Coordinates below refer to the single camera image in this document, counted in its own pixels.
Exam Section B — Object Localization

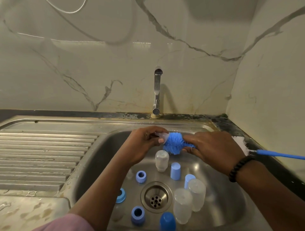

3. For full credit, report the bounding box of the person's left hand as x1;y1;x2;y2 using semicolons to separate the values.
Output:
116;126;169;166

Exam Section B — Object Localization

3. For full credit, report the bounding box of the person's right hand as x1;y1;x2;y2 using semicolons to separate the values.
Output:
183;130;247;176

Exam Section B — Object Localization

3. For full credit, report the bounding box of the cartoon print baby bottle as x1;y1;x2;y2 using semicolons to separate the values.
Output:
155;150;170;173

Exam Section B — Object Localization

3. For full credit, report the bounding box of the blue and white bottle brush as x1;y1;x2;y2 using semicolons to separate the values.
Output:
164;132;305;160

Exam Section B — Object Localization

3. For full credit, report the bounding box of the blue cylindrical bottle cap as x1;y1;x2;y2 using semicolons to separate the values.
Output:
184;174;196;188
170;162;182;181

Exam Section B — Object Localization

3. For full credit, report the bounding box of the translucent bottle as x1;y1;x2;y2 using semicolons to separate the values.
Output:
187;178;207;212
173;188;193;225

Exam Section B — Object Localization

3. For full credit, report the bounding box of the translucent bottle front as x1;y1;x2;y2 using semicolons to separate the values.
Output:
173;188;193;225

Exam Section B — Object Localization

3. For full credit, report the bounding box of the dark blue dome cap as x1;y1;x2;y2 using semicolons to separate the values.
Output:
159;212;177;231

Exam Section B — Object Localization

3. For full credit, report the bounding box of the person's left forearm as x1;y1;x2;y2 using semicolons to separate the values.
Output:
69;155;134;231

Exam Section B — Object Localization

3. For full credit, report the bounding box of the person's right forearm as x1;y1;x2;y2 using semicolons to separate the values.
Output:
234;159;305;231

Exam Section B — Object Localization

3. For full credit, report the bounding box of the metal sink drain strainer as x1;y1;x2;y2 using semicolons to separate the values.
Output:
140;181;173;213

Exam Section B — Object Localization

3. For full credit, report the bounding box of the chrome sink faucet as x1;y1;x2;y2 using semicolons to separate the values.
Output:
152;68;164;117

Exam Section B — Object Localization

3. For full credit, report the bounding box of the stainless steel sink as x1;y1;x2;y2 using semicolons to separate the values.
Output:
0;115;272;231

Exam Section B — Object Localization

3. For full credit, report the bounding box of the pink shirt sleeve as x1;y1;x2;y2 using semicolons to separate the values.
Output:
33;213;96;231

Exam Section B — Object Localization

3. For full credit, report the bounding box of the black bead bracelet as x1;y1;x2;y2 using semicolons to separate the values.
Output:
228;155;255;183

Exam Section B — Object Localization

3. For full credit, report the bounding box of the white cable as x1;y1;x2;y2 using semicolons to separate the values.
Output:
45;0;89;14

